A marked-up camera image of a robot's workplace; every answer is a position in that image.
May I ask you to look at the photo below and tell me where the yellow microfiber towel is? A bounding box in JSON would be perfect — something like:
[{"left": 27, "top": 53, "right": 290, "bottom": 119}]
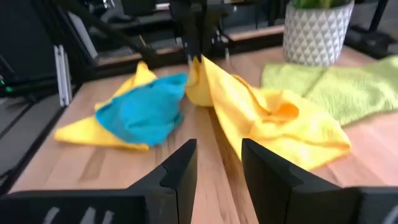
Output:
[
  {"left": 185, "top": 54, "right": 352, "bottom": 171},
  {"left": 53, "top": 60, "right": 158, "bottom": 152}
]

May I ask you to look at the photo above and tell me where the green microfiber towel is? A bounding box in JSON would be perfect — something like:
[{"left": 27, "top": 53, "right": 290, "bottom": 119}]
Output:
[{"left": 260, "top": 55, "right": 398, "bottom": 127}]

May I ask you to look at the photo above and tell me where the white textured plant pot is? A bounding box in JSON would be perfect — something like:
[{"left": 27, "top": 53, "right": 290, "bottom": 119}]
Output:
[{"left": 282, "top": 0, "right": 355, "bottom": 68}]

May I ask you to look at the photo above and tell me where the silver aluminium bracket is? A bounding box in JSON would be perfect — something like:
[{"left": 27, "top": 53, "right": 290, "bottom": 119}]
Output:
[{"left": 53, "top": 44, "right": 73, "bottom": 108}]

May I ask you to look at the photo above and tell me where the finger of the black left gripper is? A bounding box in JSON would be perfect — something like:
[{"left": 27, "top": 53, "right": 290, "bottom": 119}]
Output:
[
  {"left": 183, "top": 30, "right": 196, "bottom": 60},
  {"left": 195, "top": 30, "right": 208, "bottom": 60}
]

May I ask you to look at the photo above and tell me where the green succulent plant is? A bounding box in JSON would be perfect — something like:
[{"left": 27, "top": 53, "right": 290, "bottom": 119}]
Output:
[{"left": 292, "top": 0, "right": 352, "bottom": 9}]

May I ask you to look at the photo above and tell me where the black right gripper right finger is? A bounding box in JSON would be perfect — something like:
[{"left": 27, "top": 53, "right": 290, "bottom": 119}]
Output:
[{"left": 241, "top": 138, "right": 398, "bottom": 224}]

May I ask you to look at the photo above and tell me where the teal microfiber towel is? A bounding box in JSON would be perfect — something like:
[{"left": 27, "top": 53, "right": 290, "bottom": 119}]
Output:
[{"left": 95, "top": 73, "right": 188, "bottom": 147}]

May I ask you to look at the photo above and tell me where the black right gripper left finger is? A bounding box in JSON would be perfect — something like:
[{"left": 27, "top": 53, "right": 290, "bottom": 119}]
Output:
[{"left": 0, "top": 138, "right": 198, "bottom": 224}]

